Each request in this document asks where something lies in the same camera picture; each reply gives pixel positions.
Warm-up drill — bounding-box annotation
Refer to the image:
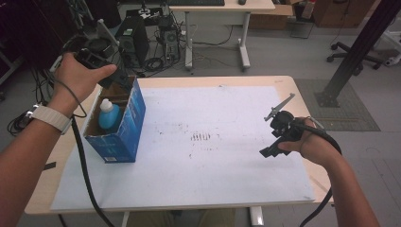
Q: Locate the person's right hand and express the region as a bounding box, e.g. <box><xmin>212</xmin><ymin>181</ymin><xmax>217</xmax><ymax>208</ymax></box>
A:
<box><xmin>278</xmin><ymin>116</ymin><xmax>344</xmax><ymax>168</ymax></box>

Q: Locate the coiled black cable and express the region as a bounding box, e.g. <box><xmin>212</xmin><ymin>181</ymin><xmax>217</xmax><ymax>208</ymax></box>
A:
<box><xmin>7</xmin><ymin>110</ymin><xmax>33</xmax><ymax>137</ymax></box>

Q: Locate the person's left hand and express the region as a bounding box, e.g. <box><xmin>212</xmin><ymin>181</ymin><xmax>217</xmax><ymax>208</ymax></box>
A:
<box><xmin>46</xmin><ymin>51</ymin><xmax>118</xmax><ymax>118</ymax></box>

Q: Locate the black metal pillar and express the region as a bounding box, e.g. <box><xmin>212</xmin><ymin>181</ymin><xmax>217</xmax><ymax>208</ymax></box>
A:
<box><xmin>315</xmin><ymin>0</ymin><xmax>401</xmax><ymax>109</ymax></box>

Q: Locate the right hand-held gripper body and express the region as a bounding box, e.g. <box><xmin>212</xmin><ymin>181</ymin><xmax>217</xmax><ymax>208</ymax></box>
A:
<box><xmin>263</xmin><ymin>92</ymin><xmax>305</xmax><ymax>142</ymax></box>

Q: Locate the blue cardboard box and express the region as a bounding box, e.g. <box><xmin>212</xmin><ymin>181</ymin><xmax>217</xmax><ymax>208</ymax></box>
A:
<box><xmin>82</xmin><ymin>75</ymin><xmax>147</xmax><ymax>164</ymax></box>

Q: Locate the thick black cable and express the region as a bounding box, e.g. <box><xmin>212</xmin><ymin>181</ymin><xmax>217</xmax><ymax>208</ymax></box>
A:
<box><xmin>70</xmin><ymin>115</ymin><xmax>116</xmax><ymax>227</ymax></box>
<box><xmin>291</xmin><ymin>121</ymin><xmax>344</xmax><ymax>227</ymax></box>

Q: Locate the small open computer case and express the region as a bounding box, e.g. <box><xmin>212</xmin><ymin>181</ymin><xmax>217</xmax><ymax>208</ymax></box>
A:
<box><xmin>158</xmin><ymin>17</ymin><xmax>183</xmax><ymax>61</ymax></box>

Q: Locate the brown cardboard box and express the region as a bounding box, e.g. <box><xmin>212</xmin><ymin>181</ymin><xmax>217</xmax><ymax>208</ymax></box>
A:
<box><xmin>248</xmin><ymin>3</ymin><xmax>295</xmax><ymax>31</ymax></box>

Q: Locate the brown wooden cabinet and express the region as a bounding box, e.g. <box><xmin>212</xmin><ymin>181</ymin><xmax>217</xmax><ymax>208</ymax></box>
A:
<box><xmin>311</xmin><ymin>0</ymin><xmax>380</xmax><ymax>29</ymax></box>

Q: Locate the white-legged wooden desk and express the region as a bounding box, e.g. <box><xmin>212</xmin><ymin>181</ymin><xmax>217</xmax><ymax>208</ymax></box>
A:
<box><xmin>168</xmin><ymin>0</ymin><xmax>276</xmax><ymax>71</ymax></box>

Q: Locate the grey floor mat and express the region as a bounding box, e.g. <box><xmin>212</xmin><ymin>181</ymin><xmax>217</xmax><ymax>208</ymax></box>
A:
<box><xmin>294</xmin><ymin>79</ymin><xmax>382</xmax><ymax>132</ymax></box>

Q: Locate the blue bottle with white cap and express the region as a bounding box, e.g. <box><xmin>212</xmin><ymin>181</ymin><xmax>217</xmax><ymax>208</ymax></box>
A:
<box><xmin>97</xmin><ymin>97</ymin><xmax>123</xmax><ymax>131</ymax></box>

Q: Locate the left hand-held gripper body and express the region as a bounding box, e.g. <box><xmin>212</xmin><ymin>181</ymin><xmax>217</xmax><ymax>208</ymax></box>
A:
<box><xmin>61</xmin><ymin>18</ymin><xmax>122</xmax><ymax>90</ymax></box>

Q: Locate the white strap wristwatch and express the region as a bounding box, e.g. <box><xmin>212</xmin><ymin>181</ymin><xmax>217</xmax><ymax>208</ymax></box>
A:
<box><xmin>26</xmin><ymin>103</ymin><xmax>74</xmax><ymax>136</ymax></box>

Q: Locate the black office chair base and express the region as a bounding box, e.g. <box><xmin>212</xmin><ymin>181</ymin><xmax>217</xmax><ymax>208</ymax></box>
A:
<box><xmin>326</xmin><ymin>41</ymin><xmax>384</xmax><ymax>71</ymax></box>

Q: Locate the white paper sheet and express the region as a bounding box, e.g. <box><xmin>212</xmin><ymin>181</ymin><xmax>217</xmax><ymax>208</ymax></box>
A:
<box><xmin>50</xmin><ymin>85</ymin><xmax>316</xmax><ymax>212</ymax></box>

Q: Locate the black keyboard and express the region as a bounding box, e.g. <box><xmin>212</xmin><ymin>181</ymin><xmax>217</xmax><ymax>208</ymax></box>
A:
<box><xmin>166</xmin><ymin>0</ymin><xmax>226</xmax><ymax>8</ymax></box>

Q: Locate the black computer tower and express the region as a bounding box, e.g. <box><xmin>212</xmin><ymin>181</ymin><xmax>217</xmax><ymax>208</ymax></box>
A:
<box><xmin>114</xmin><ymin>15</ymin><xmax>151</xmax><ymax>69</ymax></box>

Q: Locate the white table leg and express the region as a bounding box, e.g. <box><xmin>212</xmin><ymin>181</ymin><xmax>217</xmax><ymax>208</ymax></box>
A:
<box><xmin>249</xmin><ymin>205</ymin><xmax>265</xmax><ymax>227</ymax></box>

